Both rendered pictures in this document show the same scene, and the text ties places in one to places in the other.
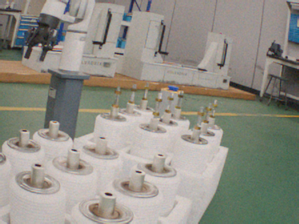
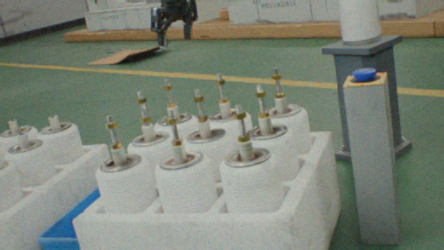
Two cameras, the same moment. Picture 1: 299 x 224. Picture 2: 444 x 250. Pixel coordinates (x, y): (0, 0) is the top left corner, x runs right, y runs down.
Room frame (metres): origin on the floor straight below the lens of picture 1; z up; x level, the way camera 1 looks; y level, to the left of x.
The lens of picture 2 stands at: (1.23, -1.05, 0.57)
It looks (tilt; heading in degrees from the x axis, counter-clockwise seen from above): 17 degrees down; 95
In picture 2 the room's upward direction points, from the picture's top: 11 degrees counter-clockwise
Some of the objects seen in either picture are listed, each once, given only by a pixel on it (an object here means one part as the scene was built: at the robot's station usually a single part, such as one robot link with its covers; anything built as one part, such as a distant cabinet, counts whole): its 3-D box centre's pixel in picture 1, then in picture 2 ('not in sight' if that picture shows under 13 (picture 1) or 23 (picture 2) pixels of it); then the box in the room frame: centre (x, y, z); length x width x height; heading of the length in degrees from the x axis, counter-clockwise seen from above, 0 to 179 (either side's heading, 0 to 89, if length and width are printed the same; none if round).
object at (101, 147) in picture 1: (101, 146); (23, 141); (0.69, 0.08, 0.26); 0.02 x 0.02 x 0.03
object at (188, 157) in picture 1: (186, 171); (133, 209); (0.95, -0.13, 0.16); 0.10 x 0.10 x 0.18
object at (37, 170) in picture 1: (37, 175); not in sight; (0.47, 0.14, 0.26); 0.02 x 0.02 x 0.03
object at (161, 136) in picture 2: (152, 129); (150, 139); (0.99, -0.02, 0.25); 0.08 x 0.08 x 0.01
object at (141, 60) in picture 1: (180, 50); not in sight; (4.40, -0.21, 0.45); 1.51 x 0.57 x 0.74; 133
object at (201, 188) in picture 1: (154, 172); (221, 213); (1.10, -0.05, 0.09); 0.39 x 0.39 x 0.18; 73
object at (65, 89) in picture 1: (62, 107); (368, 98); (1.48, 0.36, 0.15); 0.15 x 0.15 x 0.30; 43
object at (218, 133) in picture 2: (165, 122); (205, 135); (1.10, -0.05, 0.25); 0.08 x 0.08 x 0.01
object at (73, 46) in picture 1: (72, 52); (357, 7); (1.48, 0.36, 0.39); 0.09 x 0.09 x 0.17; 43
